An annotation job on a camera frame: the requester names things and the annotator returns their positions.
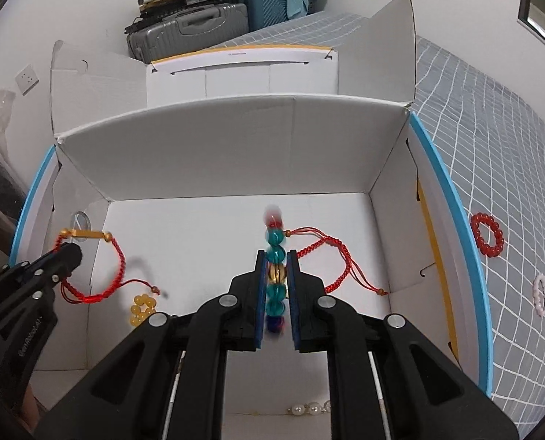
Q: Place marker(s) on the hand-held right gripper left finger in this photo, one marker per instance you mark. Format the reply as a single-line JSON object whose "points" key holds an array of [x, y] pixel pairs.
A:
{"points": [[261, 305]]}

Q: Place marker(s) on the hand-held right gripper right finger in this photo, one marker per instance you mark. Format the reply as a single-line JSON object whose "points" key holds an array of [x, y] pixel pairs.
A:
{"points": [[293, 305]]}

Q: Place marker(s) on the white wall socket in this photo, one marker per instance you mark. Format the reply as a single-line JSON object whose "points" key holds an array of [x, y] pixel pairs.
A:
{"points": [[26, 80]]}

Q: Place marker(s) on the teal hard suitcase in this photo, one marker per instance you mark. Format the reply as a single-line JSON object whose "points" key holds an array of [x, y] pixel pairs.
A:
{"points": [[272, 0]]}

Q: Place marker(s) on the grey hard suitcase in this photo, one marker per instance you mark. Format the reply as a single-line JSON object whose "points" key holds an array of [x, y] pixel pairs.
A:
{"points": [[194, 27]]}

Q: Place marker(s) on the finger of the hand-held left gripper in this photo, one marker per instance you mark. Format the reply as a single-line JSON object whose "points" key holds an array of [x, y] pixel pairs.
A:
{"points": [[54, 275], [57, 254]]}

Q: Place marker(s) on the blue and white cardboard box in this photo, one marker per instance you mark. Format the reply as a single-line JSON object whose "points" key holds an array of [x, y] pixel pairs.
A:
{"points": [[235, 146]]}

